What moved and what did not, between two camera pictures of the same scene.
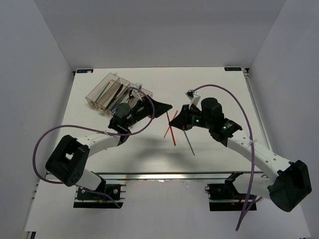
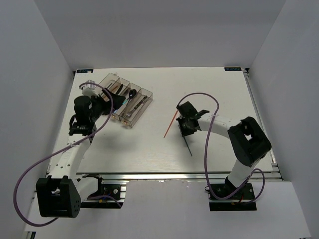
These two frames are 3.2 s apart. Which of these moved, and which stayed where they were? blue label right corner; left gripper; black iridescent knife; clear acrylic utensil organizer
Moved: left gripper
Stayed: black iridescent knife; clear acrylic utensil organizer; blue label right corner
